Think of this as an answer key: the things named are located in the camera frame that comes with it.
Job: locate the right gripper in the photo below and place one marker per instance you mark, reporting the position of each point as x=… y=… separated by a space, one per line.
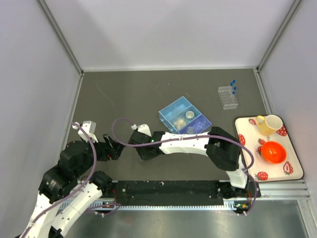
x=143 y=156

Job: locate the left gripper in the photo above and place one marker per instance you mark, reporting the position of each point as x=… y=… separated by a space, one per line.
x=110 y=149

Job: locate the light blue drawer box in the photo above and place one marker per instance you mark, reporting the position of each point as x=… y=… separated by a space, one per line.
x=165 y=114

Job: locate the clear bag of corks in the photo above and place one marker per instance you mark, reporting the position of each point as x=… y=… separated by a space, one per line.
x=179 y=123

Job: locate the glass stoppered bottle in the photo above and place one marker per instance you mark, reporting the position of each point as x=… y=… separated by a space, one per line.
x=190 y=130

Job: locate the clear glass beaker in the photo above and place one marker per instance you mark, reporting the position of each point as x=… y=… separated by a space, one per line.
x=201 y=124

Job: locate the clear test tube rack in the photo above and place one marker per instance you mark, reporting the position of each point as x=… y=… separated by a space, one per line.
x=227 y=100

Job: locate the clear plastic funnel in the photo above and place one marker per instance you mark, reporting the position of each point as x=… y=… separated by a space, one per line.
x=178 y=109

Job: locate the purple drawer box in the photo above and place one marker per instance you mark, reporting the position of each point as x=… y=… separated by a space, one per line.
x=193 y=124

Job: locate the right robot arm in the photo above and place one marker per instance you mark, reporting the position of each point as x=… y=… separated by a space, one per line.
x=218 y=145

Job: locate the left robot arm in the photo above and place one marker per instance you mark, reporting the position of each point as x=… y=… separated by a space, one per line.
x=60 y=180

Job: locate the strawberry pattern tray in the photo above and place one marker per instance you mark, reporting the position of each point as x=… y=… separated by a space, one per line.
x=262 y=170

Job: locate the yellow cup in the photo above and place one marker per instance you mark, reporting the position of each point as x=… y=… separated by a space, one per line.
x=269 y=124

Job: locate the orange bowl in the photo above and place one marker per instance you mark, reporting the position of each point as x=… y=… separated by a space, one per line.
x=273 y=152

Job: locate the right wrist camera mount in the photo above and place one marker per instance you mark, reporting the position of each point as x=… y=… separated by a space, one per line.
x=143 y=128

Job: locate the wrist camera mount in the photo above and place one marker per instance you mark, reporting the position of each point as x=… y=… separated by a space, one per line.
x=143 y=128
x=89 y=128

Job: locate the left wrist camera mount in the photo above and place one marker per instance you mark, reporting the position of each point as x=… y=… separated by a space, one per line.
x=89 y=128

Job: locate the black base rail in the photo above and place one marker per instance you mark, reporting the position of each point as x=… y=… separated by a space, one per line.
x=177 y=189

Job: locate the grey slotted cable duct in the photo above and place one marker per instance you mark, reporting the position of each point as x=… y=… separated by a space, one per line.
x=190 y=204

